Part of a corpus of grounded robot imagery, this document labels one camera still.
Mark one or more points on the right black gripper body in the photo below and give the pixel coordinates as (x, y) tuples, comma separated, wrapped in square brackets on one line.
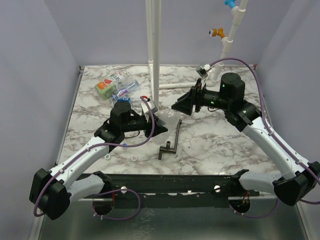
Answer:
[(196, 99)]

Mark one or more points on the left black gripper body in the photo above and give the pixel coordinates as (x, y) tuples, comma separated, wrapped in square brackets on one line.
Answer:
[(148, 126)]

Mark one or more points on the clear plastic bottle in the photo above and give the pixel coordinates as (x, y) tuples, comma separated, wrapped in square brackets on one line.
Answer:
[(169, 119)]

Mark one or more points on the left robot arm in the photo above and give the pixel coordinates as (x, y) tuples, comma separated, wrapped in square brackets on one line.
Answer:
[(52, 191)]

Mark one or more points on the blue label plastic bottle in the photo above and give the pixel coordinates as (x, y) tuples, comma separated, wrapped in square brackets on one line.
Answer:
[(136, 103)]

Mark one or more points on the red white bottle cap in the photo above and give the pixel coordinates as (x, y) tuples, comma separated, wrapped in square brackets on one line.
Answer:
[(134, 158)]

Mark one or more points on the purple label plastic bottle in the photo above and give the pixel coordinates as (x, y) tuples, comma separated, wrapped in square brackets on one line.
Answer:
[(124, 91)]

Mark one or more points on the green white bottle cap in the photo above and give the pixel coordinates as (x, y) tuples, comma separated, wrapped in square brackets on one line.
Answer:
[(107, 157)]

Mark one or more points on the green orange label bottle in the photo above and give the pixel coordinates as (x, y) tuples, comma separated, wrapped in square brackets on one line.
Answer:
[(106, 88)]

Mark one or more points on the orange nozzle fitting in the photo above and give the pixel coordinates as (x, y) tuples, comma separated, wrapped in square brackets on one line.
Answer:
[(213, 32)]

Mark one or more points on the white PVC pipe tree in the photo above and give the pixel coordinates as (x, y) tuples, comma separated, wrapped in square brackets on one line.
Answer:
[(238, 13)]

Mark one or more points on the white PVC pipe stand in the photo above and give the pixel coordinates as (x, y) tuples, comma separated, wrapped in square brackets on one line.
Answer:
[(153, 10)]

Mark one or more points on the blue pipe fitting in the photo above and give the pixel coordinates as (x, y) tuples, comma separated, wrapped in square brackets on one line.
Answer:
[(230, 3)]

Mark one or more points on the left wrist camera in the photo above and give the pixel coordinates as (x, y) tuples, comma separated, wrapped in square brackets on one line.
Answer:
[(148, 107)]

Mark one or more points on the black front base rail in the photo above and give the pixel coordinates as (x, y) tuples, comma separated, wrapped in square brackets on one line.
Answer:
[(181, 191)]

